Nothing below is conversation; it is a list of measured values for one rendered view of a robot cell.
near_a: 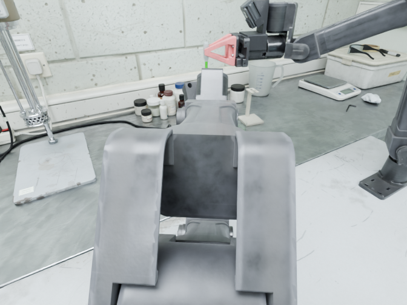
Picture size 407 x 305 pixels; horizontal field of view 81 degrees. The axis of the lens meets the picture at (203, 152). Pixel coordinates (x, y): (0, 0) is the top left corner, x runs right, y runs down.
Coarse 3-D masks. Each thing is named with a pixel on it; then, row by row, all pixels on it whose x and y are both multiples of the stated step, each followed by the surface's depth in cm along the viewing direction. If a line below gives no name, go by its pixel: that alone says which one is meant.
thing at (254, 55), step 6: (246, 36) 57; (240, 42) 58; (246, 42) 55; (240, 48) 60; (246, 48) 56; (246, 54) 57; (252, 54) 59; (258, 54) 60; (246, 60) 57; (252, 60) 62; (246, 66) 58
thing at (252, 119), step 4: (248, 88) 93; (252, 88) 93; (248, 92) 94; (252, 92) 90; (256, 92) 90; (248, 96) 94; (248, 100) 95; (248, 104) 96; (248, 108) 97; (248, 112) 98; (240, 116) 99; (244, 116) 99; (248, 116) 99; (252, 116) 99; (256, 116) 99; (248, 120) 96; (252, 120) 96; (256, 120) 96; (260, 120) 96; (248, 124) 94; (252, 124) 94; (256, 124) 95
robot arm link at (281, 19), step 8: (272, 8) 56; (280, 8) 55; (288, 8) 55; (296, 8) 55; (272, 16) 56; (280, 16) 56; (288, 16) 56; (272, 24) 57; (280, 24) 57; (288, 24) 57; (288, 40) 58; (288, 48) 57; (296, 48) 56; (304, 48) 55; (288, 56) 58; (296, 56) 57; (304, 56) 56
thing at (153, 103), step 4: (148, 100) 98; (152, 100) 98; (156, 100) 98; (148, 104) 98; (152, 104) 98; (156, 104) 98; (148, 108) 99; (152, 108) 98; (156, 108) 99; (152, 112) 99; (156, 112) 100; (152, 116) 101; (156, 116) 101
